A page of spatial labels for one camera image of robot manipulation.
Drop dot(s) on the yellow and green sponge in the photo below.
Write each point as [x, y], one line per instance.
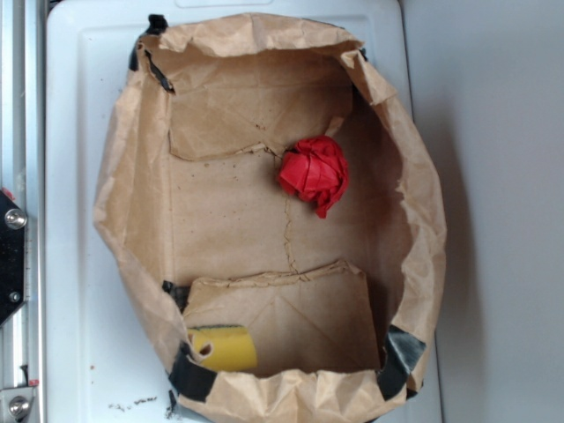
[223, 347]

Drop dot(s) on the crumpled red paper ball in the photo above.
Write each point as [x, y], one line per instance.
[316, 171]

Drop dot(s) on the brown paper bag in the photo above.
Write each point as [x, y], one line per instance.
[342, 310]

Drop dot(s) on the black mounting bracket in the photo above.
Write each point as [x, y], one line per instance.
[12, 257]

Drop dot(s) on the aluminium frame rail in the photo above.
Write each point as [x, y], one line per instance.
[23, 25]

